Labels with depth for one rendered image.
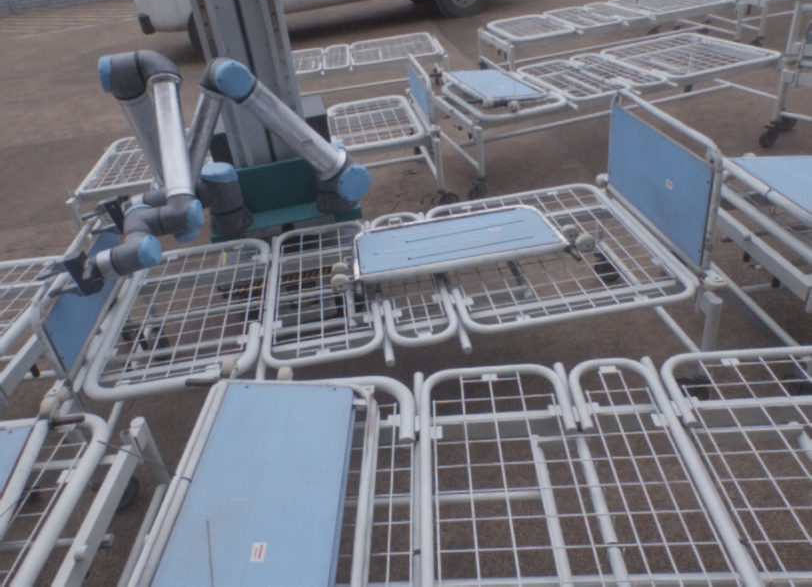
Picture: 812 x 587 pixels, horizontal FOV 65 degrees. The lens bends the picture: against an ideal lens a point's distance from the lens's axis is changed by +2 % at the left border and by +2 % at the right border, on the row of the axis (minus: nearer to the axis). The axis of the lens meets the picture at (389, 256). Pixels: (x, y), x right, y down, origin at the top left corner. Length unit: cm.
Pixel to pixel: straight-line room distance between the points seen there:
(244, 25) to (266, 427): 169
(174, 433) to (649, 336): 190
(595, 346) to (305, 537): 160
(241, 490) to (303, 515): 16
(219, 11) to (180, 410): 159
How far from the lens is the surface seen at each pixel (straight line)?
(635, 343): 272
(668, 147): 228
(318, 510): 146
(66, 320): 223
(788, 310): 304
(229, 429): 166
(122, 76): 236
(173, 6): 912
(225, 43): 277
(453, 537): 206
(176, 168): 213
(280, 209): 287
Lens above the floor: 167
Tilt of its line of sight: 30 degrees down
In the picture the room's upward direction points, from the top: 8 degrees counter-clockwise
